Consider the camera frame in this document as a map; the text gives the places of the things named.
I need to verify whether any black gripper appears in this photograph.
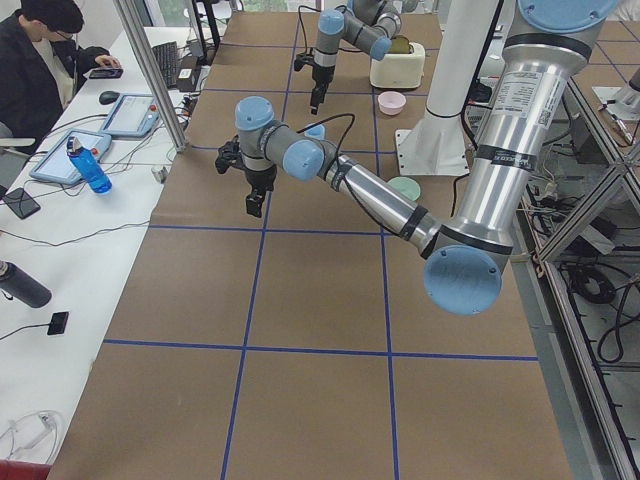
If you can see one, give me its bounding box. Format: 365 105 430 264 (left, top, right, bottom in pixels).
310 65 334 115
245 165 277 218

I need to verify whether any light blue cup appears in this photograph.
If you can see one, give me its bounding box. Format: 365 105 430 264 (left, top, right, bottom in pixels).
303 124 326 140

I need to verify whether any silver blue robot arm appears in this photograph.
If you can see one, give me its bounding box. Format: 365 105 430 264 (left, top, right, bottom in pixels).
294 1 402 115
235 1 615 315

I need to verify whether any pink bowl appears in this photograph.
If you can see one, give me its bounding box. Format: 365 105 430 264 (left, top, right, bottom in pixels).
377 91 406 116

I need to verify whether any cream toaster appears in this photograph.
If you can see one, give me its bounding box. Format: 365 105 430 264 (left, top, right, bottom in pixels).
369 42 426 90

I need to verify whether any toast slice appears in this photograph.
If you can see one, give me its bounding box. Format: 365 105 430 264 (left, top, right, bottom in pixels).
388 35 412 54

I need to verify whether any green bowl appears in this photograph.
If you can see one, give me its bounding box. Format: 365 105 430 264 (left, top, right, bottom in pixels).
388 176 421 201

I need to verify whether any far teach pendant tablet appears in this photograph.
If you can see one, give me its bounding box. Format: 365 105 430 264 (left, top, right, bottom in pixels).
100 93 159 139

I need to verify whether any teach pendant tablet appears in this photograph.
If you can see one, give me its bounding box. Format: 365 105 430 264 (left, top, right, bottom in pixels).
30 129 112 186
100 93 159 139

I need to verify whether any blue water bottle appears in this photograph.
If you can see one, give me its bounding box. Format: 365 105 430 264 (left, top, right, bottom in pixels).
66 136 112 194

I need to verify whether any black keyboard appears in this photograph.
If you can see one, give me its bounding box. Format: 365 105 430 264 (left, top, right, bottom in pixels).
151 41 179 89

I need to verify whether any black computer mouse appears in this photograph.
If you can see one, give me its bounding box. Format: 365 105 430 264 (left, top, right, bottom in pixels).
98 90 120 105

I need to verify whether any near teach pendant tablet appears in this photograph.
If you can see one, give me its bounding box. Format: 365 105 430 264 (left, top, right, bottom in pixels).
30 129 112 186

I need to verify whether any handheld black phone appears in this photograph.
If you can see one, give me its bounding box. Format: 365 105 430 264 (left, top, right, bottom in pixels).
89 68 124 80

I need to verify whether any small black square device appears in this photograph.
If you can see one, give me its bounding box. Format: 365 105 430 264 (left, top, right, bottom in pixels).
47 311 69 336

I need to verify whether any black smartphone on desk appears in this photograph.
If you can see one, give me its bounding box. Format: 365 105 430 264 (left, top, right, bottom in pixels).
2 187 41 220

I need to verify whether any seated person in black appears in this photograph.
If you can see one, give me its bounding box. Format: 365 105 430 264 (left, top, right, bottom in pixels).
1 0 121 154

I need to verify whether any black thermos bottle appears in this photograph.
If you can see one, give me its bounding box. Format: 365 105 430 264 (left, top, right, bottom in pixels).
1 261 52 308

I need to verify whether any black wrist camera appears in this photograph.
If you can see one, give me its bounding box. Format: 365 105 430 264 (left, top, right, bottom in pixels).
215 139 245 174

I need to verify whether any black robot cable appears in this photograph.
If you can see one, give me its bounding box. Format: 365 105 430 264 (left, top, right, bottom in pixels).
297 113 396 236

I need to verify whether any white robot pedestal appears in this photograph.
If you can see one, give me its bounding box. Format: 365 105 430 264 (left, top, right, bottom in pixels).
396 0 503 177

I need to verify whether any aluminium frame post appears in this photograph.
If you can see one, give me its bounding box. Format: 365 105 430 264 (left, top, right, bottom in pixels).
113 0 187 153

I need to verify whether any white cable bundle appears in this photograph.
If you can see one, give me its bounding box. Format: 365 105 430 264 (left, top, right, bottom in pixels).
0 409 64 464

